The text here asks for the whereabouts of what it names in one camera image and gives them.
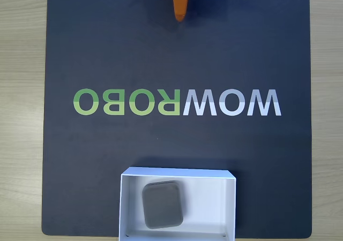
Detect dark mat with WOWROBO print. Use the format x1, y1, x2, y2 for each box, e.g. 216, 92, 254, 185
41, 0, 313, 239

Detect grey square usb charger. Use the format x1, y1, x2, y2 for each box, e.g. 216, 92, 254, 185
141, 180, 184, 230

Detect white cardboard box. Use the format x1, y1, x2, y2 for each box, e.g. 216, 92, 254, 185
118, 167, 237, 241

